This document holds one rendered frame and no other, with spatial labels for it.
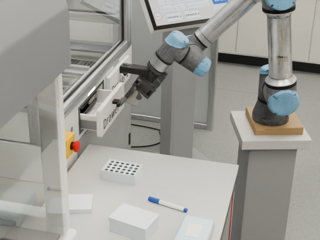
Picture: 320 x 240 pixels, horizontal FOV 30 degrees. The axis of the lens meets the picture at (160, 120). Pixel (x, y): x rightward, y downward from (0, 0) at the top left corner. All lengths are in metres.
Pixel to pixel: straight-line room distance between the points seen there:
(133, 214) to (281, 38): 0.82
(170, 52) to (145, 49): 1.90
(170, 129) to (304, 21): 2.07
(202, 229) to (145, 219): 0.17
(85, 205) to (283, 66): 0.86
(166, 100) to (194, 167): 1.24
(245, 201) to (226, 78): 2.55
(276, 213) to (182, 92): 1.02
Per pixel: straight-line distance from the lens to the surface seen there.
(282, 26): 2.15
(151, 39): 4.00
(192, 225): 1.79
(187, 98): 3.36
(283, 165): 2.51
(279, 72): 2.22
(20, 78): 1.16
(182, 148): 3.50
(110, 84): 2.49
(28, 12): 1.20
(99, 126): 2.21
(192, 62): 2.16
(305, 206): 3.43
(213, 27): 2.26
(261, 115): 2.44
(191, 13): 3.11
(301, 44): 5.16
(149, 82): 2.22
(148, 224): 1.78
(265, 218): 2.64
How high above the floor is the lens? 1.86
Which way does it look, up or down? 26 degrees down
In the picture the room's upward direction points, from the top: 1 degrees clockwise
